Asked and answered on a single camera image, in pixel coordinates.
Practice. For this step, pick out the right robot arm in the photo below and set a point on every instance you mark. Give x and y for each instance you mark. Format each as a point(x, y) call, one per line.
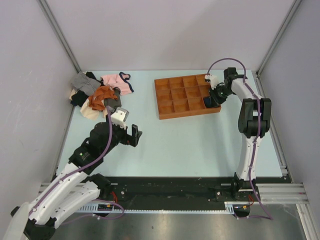
point(254, 122)

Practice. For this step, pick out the black underwear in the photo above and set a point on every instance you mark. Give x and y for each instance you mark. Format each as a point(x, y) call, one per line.
point(78, 98)

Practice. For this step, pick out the pink underwear with navy trim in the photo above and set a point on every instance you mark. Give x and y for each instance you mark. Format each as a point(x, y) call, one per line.
point(119, 81)

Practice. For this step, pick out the aluminium rail front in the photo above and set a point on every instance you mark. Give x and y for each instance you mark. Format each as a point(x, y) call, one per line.
point(277, 193)

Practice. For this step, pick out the aluminium corner post left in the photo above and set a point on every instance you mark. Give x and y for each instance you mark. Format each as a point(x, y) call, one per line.
point(48, 13)

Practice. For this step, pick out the aluminium corner post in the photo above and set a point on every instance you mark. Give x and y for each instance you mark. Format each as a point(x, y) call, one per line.
point(279, 35)
point(48, 13)

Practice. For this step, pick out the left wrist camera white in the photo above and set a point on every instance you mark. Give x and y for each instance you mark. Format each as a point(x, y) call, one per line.
point(119, 117)

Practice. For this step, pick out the olive and beige underwear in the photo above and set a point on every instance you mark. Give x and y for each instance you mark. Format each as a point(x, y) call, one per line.
point(111, 105)

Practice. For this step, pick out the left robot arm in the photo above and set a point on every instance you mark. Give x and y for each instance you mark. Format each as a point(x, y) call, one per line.
point(75, 186)

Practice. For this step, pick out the wooden compartment tray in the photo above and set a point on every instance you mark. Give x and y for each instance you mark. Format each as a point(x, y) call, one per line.
point(182, 96)

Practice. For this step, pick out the grey ribbed underwear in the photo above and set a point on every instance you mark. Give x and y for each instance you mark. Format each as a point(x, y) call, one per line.
point(81, 82)

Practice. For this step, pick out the navy underwear with white trim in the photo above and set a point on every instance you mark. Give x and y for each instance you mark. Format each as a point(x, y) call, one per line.
point(208, 102)

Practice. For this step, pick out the orange underwear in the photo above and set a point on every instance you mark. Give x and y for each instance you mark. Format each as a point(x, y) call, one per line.
point(96, 101)

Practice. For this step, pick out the cream underwear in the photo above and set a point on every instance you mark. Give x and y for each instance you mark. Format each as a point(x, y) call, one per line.
point(88, 112)

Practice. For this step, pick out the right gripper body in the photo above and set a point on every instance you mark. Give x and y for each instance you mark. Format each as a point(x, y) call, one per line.
point(221, 92)

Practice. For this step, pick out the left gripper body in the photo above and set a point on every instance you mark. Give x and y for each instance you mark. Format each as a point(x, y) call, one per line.
point(120, 135)

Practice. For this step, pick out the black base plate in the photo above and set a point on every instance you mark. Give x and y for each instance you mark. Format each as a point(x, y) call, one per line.
point(222, 189)

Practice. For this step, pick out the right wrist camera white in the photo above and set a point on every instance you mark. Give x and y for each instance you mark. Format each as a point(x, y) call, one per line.
point(212, 80)

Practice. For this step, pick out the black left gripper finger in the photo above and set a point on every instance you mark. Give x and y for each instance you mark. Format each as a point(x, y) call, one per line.
point(134, 131)
point(133, 139)

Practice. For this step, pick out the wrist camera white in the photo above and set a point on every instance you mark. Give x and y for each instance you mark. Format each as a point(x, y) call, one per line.
point(119, 117)
point(212, 80)

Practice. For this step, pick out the aluminium corner post right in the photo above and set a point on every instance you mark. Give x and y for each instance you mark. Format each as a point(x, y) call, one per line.
point(279, 35)

